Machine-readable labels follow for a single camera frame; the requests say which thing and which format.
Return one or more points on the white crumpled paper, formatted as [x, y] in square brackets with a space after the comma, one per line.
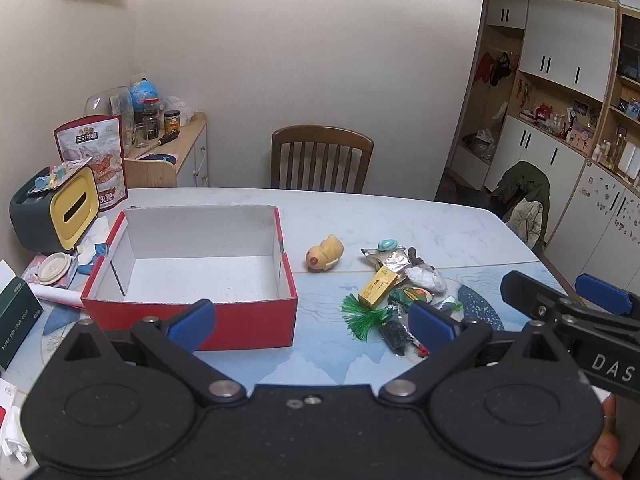
[12, 440]

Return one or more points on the blue mat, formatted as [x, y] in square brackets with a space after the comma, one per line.
[160, 158]

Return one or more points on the white wooden wall cupboard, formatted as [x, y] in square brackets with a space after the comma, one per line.
[555, 35]

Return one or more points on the black hanging bag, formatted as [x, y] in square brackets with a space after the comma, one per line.
[502, 72]

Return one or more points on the pastel toy trinkets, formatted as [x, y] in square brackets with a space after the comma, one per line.
[55, 175]

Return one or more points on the small yellow box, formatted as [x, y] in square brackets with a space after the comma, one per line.
[377, 287]

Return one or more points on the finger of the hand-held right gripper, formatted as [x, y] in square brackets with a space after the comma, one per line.
[605, 294]
[530, 292]

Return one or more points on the cream round lid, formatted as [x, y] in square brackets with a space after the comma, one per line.
[54, 269]

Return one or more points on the light wooden side cabinet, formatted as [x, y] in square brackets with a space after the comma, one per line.
[192, 160]

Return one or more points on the blue globe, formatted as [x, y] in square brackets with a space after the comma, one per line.
[145, 94]

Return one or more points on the red white snack bag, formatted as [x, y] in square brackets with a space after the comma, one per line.
[95, 150]

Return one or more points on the yellow dark tissue box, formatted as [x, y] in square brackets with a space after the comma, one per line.
[75, 205]

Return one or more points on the dark glass jar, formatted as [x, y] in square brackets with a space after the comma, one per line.
[151, 112]

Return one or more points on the red hanging bag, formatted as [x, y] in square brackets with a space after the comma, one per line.
[485, 67]

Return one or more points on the black yellow screwdriver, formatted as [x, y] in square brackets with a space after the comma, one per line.
[166, 137]

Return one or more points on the red cardboard box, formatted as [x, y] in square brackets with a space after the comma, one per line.
[250, 321]

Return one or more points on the pink tissue pack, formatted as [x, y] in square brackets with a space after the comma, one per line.
[30, 271]

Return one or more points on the white tissue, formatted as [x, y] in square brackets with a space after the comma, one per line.
[97, 230]

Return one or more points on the person's right hand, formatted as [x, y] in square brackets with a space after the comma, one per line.
[609, 440]

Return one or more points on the teal snail clip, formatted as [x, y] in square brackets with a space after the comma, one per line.
[386, 244]

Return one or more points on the light wooden furniture panel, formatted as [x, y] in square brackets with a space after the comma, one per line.
[150, 172]

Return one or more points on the silver foil snack packet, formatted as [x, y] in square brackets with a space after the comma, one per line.
[387, 260]

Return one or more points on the white plastic bag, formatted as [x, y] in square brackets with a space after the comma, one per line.
[179, 107]

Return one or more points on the black packet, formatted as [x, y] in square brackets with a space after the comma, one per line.
[395, 335]

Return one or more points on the jar with yellow label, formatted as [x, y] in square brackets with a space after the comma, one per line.
[172, 121]

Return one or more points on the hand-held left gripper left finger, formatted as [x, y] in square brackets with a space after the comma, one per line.
[192, 324]

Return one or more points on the white paper roll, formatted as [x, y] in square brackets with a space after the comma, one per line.
[55, 294]

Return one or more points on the dark wooden chair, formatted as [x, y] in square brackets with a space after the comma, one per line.
[320, 135]

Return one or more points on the green tissue box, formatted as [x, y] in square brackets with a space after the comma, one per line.
[15, 320]

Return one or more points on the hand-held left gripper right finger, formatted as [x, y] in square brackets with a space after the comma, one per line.
[432, 327]

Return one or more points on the clear plastic container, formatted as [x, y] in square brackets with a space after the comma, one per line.
[107, 105]

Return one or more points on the glass cup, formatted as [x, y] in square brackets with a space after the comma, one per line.
[141, 136]

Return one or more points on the blue glove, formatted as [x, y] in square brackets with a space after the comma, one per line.
[95, 252]

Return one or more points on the white plush toy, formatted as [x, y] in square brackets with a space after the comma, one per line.
[425, 278]

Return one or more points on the yellow plush toy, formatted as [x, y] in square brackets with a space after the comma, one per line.
[327, 252]

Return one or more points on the green jacket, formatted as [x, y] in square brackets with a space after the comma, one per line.
[525, 185]

